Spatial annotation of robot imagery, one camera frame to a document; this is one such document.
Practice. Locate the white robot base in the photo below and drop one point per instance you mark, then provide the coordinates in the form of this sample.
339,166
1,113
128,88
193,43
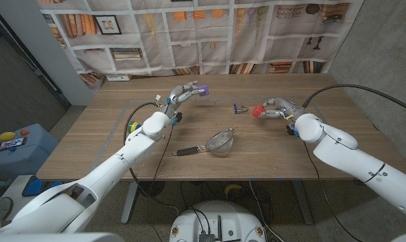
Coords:
223,218

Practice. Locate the grey sneaker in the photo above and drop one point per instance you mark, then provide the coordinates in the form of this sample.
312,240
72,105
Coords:
1,208

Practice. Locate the yellow curved object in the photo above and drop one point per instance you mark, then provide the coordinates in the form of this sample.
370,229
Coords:
232,189

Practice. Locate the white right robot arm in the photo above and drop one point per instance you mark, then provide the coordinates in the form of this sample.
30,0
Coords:
351,154

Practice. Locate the yellow toy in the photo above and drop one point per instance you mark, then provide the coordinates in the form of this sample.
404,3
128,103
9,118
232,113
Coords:
7,135

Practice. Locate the silver padlock with blue band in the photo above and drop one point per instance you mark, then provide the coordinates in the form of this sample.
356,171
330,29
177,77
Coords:
235,108

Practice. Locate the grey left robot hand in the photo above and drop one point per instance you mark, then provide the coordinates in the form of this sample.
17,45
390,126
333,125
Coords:
177,97

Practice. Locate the white power strip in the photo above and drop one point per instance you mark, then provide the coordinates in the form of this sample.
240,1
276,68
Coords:
118,77

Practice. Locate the colourful striped maraca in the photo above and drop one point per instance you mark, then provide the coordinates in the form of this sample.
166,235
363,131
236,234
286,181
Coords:
133,126

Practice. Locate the purple magnetic block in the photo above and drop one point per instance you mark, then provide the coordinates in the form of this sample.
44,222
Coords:
204,90

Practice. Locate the printed bookshelf backdrop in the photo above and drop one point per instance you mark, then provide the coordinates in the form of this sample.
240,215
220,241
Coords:
203,50

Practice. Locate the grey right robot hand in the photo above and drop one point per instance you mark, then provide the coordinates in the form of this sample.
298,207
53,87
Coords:
287,107

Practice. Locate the small red toy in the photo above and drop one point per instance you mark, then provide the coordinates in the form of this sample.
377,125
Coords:
24,132

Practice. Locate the grey table leg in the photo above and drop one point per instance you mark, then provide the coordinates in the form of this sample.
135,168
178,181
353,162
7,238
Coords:
304,205

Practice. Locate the white table leg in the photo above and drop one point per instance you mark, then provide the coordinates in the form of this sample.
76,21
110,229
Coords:
129,205

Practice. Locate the blue foot pedal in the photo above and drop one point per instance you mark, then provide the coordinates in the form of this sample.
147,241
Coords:
53,185
32,187

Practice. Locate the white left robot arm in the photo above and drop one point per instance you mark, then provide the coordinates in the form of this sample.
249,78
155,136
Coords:
105,174

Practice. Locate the blue padded ottoman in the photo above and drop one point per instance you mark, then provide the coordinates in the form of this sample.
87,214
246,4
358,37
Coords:
28,158

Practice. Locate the white step platform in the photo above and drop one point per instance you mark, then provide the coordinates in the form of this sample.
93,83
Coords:
16,191

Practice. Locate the black floor fan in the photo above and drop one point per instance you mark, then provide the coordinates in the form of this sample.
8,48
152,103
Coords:
151,189

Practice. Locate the red magnetic block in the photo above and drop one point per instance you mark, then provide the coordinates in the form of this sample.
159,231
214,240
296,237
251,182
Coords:
257,111

